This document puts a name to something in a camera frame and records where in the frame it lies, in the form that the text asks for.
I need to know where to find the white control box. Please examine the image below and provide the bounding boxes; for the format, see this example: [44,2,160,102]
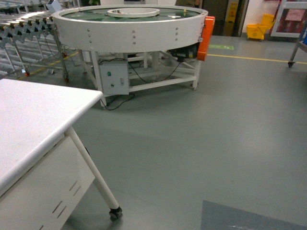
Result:
[100,59,130,96]

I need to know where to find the round white turntable conveyor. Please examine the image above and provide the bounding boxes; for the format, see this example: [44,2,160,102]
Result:
[52,5,208,108]

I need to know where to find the orange motor cover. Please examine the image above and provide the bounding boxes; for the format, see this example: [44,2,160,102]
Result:
[197,16,215,61]

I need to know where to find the yellow mop bucket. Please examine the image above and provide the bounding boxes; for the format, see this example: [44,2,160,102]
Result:
[247,14,275,40]

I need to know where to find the expandable roller conveyor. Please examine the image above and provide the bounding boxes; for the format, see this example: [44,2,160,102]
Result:
[0,4,72,83]

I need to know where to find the white table frame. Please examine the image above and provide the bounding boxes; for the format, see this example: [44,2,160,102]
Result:
[0,127,122,230]

